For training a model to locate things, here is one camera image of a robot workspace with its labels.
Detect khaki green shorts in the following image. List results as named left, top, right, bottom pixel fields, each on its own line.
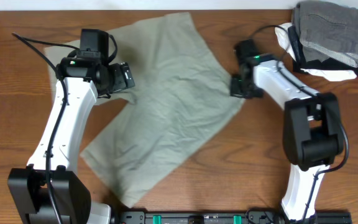
left=44, top=12, right=246, bottom=208

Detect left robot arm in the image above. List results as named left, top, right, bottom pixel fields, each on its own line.
left=7, top=29, right=135, bottom=224

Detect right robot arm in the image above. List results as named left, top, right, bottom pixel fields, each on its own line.
left=230, top=39, right=352, bottom=223

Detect black folded garment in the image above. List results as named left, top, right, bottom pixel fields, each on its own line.
left=288, top=26, right=358, bottom=78

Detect white folded garment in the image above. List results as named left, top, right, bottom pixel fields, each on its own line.
left=275, top=22, right=357, bottom=82

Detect grey folded garment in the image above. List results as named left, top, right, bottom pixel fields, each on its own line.
left=291, top=1, right=358, bottom=68

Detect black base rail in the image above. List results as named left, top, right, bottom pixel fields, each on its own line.
left=40, top=211, right=352, bottom=224

